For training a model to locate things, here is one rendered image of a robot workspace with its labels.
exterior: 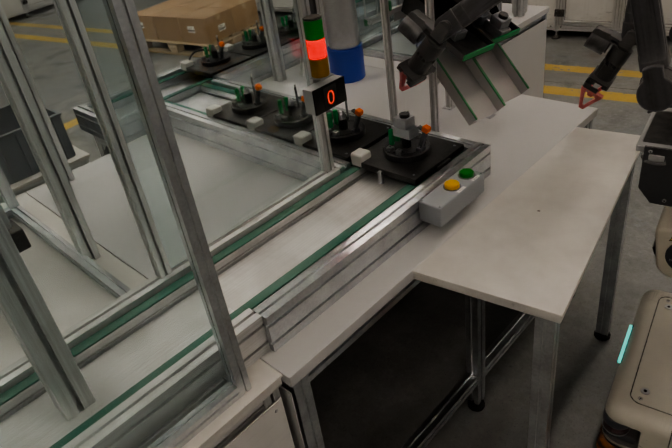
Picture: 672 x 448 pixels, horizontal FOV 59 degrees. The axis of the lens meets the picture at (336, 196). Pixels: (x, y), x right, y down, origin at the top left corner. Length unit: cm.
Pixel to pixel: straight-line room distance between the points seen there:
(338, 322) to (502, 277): 40
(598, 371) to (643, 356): 34
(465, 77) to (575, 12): 378
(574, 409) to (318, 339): 122
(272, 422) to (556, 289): 70
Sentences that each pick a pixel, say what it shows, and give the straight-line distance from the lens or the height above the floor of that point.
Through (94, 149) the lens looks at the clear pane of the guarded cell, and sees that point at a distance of 90.
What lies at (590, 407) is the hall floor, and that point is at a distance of 235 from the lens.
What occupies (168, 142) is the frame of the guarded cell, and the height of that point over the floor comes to 143.
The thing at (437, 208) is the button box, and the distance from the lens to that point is 152.
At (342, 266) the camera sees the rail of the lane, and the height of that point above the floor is 94.
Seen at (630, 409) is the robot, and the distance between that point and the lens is 201.
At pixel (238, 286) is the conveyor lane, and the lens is 144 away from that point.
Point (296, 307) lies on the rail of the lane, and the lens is 132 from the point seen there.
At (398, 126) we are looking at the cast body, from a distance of 172.
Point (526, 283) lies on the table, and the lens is 145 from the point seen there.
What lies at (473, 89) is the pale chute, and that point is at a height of 106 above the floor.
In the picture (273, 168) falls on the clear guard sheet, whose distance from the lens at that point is 159.
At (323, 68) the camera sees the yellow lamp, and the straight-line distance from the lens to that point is 157.
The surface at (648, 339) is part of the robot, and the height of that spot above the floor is 28.
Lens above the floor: 180
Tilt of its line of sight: 31 degrees down
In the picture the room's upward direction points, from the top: 9 degrees counter-clockwise
